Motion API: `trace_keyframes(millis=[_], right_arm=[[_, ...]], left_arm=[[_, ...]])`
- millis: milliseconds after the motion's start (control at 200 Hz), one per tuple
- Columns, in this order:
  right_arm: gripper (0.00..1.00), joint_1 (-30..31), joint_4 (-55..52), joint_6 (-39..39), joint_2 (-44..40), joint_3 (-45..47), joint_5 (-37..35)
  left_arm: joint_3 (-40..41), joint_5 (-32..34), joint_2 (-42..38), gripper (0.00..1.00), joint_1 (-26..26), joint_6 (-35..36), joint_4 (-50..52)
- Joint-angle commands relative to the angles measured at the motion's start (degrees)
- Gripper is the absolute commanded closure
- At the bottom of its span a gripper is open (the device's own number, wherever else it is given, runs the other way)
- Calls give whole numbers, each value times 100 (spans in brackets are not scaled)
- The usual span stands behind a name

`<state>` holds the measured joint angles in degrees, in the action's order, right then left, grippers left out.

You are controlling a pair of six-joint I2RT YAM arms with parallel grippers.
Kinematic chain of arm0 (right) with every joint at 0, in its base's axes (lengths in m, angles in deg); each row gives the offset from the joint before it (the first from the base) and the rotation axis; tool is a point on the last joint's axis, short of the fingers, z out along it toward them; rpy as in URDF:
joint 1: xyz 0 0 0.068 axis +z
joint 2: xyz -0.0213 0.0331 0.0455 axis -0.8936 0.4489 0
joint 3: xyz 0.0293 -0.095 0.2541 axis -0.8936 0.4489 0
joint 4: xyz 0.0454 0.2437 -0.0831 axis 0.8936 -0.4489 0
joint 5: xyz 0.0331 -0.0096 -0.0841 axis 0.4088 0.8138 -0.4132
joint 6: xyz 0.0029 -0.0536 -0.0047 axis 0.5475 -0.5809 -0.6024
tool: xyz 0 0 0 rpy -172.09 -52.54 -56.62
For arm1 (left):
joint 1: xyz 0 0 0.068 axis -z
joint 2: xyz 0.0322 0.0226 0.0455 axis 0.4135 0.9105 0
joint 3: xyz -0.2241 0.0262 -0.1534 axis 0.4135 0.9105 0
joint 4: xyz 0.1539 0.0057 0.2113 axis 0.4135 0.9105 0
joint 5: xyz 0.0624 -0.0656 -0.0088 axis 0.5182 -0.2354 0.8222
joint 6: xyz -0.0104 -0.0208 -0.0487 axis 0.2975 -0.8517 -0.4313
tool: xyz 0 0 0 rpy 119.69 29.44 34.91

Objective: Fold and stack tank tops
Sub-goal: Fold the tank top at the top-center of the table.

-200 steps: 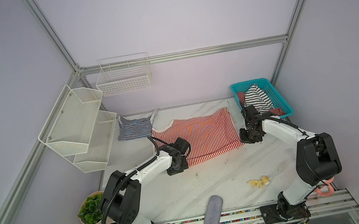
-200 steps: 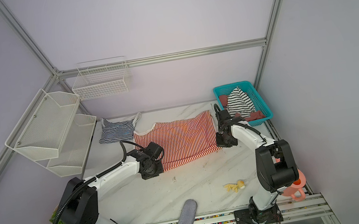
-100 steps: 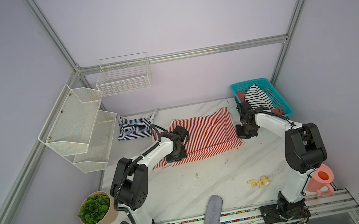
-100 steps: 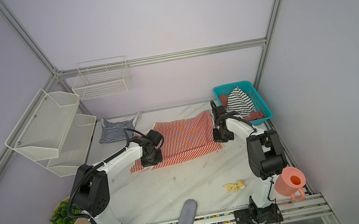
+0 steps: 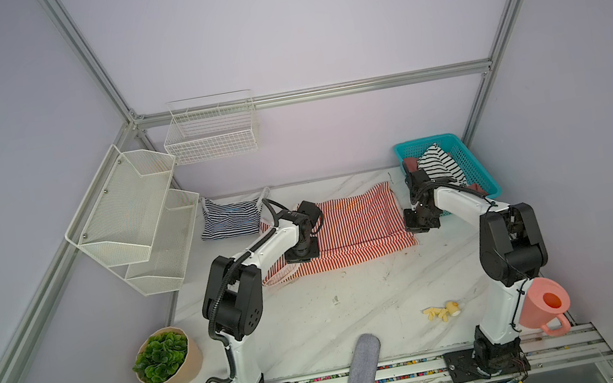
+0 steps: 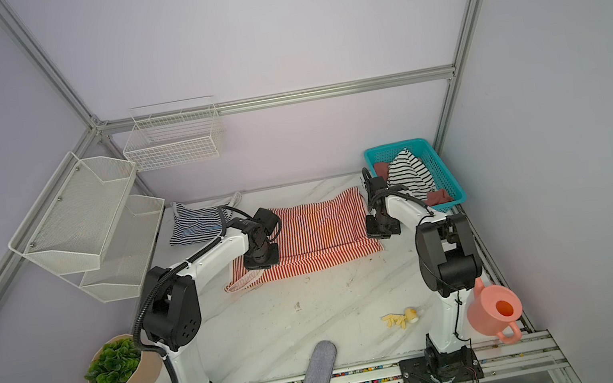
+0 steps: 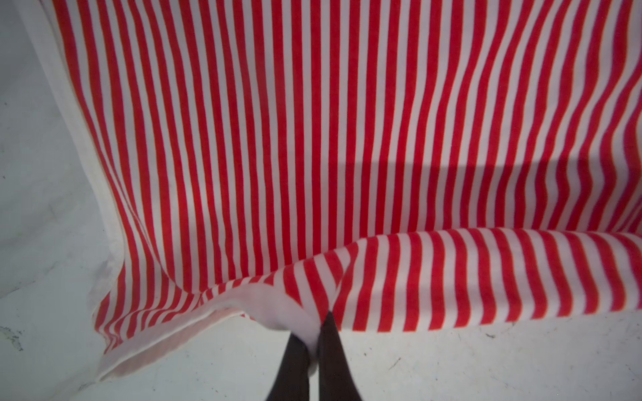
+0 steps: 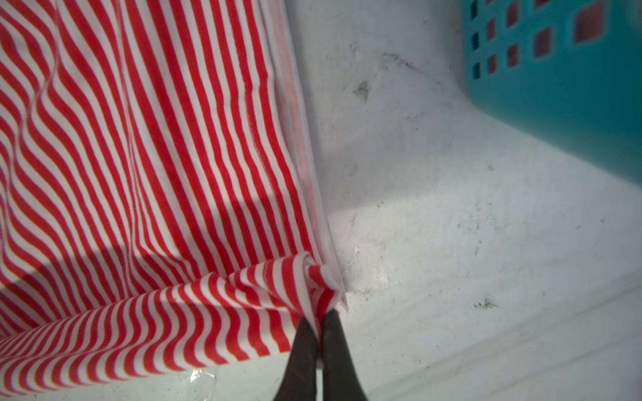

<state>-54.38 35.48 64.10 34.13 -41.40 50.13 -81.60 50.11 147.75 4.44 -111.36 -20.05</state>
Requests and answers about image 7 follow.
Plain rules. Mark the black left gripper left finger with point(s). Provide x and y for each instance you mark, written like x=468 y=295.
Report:
x=292 y=380

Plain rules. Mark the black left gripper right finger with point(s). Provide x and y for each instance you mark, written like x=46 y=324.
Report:
x=335 y=379

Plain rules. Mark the red white striped tank top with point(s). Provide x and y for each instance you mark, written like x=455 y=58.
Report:
x=402 y=165

